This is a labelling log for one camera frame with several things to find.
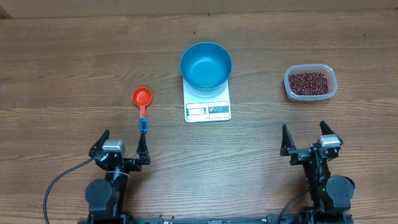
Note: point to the clear plastic container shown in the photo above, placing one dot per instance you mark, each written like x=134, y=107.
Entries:
x=311, y=68

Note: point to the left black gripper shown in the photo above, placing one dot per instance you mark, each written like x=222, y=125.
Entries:
x=142, y=150

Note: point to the orange measuring scoop blue handle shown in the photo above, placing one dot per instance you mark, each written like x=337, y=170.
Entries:
x=142, y=97

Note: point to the red beans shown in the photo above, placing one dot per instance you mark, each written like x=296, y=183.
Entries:
x=308, y=83

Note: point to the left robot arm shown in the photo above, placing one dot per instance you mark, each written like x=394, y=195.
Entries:
x=106, y=196

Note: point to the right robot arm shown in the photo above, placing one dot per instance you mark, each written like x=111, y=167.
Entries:
x=330, y=194

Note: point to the white kitchen scale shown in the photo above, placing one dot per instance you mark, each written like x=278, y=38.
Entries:
x=206, y=106

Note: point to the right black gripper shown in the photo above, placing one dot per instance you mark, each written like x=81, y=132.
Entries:
x=306, y=155

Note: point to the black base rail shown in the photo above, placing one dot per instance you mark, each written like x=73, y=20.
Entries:
x=270, y=219

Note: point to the blue bowl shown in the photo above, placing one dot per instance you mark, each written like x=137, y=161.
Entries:
x=206, y=66

